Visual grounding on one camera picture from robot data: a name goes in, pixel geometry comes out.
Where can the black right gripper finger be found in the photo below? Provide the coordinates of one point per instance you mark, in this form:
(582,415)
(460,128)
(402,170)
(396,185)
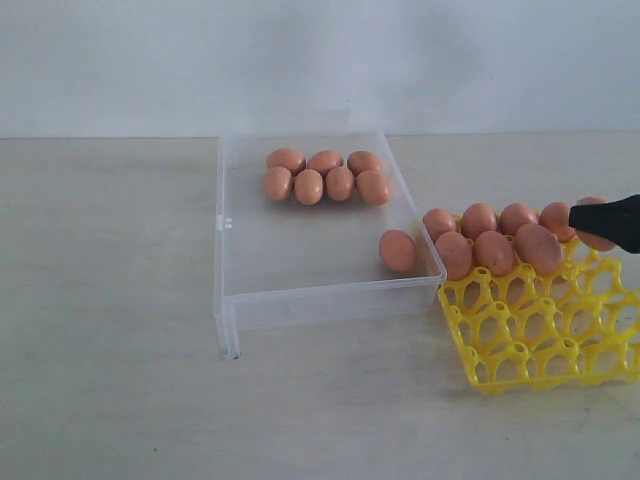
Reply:
(616,221)

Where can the brown egg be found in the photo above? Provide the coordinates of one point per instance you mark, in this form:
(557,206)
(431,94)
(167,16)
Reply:
(456,254)
(514,216)
(494,251)
(477,219)
(398,251)
(278,182)
(362,160)
(537,246)
(555,217)
(324,161)
(340,184)
(373,187)
(292,159)
(592,241)
(309,187)
(438,221)

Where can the clear plastic storage box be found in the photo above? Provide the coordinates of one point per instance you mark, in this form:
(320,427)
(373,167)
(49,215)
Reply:
(285,263)

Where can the yellow plastic egg tray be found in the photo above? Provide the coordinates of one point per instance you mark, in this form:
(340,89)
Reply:
(577,326)

